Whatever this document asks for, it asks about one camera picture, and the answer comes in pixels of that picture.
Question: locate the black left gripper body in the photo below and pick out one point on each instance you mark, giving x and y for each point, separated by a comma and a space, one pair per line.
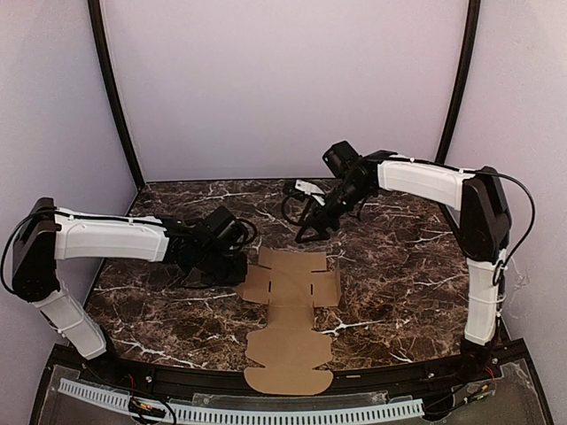
217, 272

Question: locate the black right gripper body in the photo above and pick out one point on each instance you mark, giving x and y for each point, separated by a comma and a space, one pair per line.
352, 197

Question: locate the brown cardboard box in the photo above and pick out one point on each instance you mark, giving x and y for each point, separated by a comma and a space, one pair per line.
288, 352

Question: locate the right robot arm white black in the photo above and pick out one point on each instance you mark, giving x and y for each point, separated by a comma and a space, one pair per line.
477, 212

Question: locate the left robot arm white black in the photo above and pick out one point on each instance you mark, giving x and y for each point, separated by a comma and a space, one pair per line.
212, 245

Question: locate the left small circuit board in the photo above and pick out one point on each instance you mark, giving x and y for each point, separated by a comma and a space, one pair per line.
144, 411

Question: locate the small circuit board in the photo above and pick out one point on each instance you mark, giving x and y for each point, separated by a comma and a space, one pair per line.
475, 391
144, 411

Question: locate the right small circuit board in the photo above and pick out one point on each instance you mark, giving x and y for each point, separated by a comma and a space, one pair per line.
475, 391

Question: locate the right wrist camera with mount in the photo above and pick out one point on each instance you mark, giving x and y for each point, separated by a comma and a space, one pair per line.
302, 190

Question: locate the right black frame post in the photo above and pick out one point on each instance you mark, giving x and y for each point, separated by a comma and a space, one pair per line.
460, 81

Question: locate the black frame post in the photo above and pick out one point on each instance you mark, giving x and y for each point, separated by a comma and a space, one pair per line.
460, 81
112, 93

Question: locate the black front table rail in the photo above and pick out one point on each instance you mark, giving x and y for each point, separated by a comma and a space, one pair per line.
425, 378

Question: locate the white slotted cable duct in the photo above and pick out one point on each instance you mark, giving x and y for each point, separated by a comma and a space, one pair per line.
364, 408

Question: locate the left black frame post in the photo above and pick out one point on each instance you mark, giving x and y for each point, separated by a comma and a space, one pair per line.
112, 93

